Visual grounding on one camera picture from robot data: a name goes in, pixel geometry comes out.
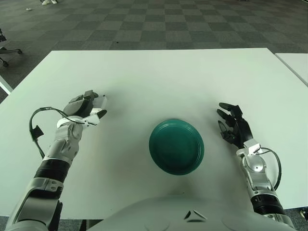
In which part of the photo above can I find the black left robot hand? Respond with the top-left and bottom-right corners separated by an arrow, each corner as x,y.
63,90 -> 108,127

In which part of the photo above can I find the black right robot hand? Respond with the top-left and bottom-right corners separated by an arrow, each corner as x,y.
216,102 -> 262,154

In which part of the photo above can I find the white square charger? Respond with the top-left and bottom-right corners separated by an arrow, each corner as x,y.
92,94 -> 108,114

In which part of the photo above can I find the green round plate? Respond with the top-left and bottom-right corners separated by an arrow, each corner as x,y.
148,118 -> 205,176

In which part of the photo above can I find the white neighbouring table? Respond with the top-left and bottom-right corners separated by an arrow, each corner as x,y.
274,52 -> 308,87

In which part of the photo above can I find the office chair base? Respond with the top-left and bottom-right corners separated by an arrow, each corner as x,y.
0,47 -> 24,67

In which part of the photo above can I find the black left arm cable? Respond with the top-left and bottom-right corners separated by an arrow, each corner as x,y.
29,107 -> 87,159

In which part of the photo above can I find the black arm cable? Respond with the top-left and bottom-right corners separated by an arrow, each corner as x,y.
255,147 -> 282,192
29,107 -> 87,159

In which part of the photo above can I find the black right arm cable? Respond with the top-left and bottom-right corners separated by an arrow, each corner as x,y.
255,147 -> 282,192

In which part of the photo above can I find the white table with metal frame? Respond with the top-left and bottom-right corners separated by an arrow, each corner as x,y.
0,74 -> 14,96

